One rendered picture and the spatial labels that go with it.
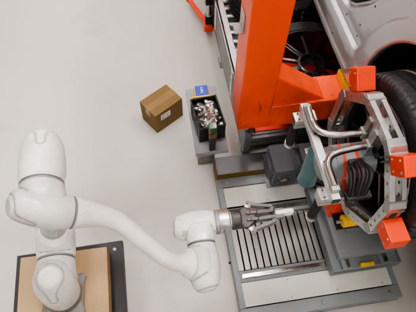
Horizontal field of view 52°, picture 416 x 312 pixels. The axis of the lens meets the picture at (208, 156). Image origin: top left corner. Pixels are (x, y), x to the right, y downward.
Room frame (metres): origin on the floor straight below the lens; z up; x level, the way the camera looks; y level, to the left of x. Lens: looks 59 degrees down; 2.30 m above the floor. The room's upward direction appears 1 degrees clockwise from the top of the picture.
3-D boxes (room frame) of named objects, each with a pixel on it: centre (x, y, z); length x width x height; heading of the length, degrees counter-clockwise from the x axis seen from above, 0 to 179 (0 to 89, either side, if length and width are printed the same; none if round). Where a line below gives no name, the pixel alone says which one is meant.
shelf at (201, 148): (1.37, 0.01, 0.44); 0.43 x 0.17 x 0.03; 10
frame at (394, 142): (0.89, -0.61, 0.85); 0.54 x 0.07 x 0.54; 10
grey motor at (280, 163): (1.18, -0.52, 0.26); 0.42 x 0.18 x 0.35; 100
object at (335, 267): (0.91, -0.78, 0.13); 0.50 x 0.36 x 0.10; 10
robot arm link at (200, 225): (0.59, 0.04, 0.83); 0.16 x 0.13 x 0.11; 100
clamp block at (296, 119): (1.02, -0.38, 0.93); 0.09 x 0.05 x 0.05; 100
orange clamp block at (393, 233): (0.58, -0.67, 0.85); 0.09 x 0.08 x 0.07; 10
